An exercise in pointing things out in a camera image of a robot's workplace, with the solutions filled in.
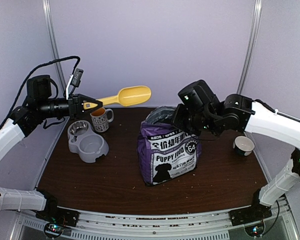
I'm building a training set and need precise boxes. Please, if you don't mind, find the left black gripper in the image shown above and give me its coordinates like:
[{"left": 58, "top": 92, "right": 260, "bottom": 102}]
[{"left": 37, "top": 93, "right": 102, "bottom": 120}]

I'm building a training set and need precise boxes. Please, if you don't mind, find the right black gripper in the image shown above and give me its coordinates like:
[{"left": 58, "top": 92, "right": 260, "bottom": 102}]
[{"left": 170, "top": 102, "right": 219, "bottom": 136}]

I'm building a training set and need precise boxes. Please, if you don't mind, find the purple pet food bag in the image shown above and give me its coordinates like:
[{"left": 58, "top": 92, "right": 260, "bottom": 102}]
[{"left": 136, "top": 106, "right": 202, "bottom": 186}]

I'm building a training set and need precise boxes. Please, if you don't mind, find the yellow plastic scoop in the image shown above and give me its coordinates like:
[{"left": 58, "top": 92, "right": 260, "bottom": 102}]
[{"left": 98, "top": 85, "right": 152, "bottom": 107}]

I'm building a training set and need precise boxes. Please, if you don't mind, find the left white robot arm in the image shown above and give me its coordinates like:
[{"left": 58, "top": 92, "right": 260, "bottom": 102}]
[{"left": 0, "top": 75, "right": 106, "bottom": 222}]

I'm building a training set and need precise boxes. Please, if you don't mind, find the grey double pet feeder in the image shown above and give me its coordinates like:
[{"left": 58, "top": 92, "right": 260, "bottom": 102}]
[{"left": 67, "top": 120, "right": 109, "bottom": 164}]

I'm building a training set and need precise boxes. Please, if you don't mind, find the patterned mug yellow inside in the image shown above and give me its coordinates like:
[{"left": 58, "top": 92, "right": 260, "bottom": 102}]
[{"left": 90, "top": 107, "right": 114, "bottom": 133}]

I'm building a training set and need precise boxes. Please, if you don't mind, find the white and blue bowl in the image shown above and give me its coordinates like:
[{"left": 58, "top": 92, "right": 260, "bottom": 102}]
[{"left": 232, "top": 135, "right": 255, "bottom": 157}]

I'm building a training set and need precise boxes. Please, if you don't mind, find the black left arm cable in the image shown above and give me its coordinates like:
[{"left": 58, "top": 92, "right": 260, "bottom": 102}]
[{"left": 0, "top": 55, "right": 81, "bottom": 141}]

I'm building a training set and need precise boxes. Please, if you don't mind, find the left aluminium frame post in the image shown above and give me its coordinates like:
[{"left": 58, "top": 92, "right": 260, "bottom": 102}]
[{"left": 42, "top": 0, "right": 68, "bottom": 97}]

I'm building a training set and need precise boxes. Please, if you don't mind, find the aluminium frame post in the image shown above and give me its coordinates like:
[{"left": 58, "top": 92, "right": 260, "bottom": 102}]
[
  {"left": 236, "top": 0, "right": 263, "bottom": 95},
  {"left": 42, "top": 0, "right": 68, "bottom": 97}
]

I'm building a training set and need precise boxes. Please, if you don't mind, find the front aluminium rail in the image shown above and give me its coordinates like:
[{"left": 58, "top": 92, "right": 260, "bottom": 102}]
[{"left": 16, "top": 197, "right": 295, "bottom": 240}]

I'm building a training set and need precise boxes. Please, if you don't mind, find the right aluminium frame post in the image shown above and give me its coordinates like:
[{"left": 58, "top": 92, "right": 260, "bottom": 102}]
[{"left": 236, "top": 0, "right": 263, "bottom": 95}]

